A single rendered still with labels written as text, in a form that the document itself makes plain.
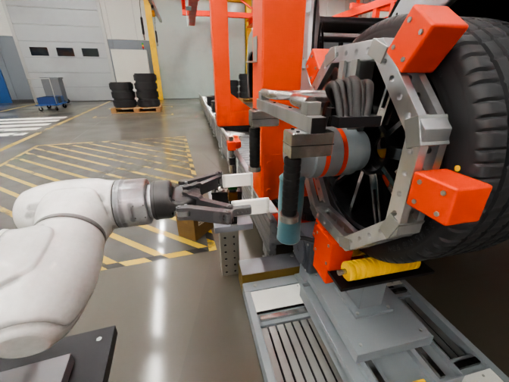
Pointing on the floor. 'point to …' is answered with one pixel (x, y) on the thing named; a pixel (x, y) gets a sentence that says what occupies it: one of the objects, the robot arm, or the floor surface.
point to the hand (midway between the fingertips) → (254, 190)
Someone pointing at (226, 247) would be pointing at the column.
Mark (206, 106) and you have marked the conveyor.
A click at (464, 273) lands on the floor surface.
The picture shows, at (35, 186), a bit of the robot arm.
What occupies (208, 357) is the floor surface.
